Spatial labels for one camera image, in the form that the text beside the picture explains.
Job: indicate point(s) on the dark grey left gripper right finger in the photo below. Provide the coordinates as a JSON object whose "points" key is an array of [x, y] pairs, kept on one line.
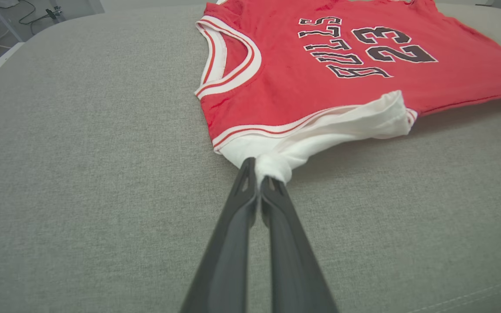
{"points": [[292, 261]]}

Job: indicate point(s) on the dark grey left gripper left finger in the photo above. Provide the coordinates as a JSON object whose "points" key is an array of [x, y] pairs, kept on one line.
{"points": [[228, 252]]}

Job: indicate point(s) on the red and white basketball jersey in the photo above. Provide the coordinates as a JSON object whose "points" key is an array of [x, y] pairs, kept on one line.
{"points": [[320, 87]]}

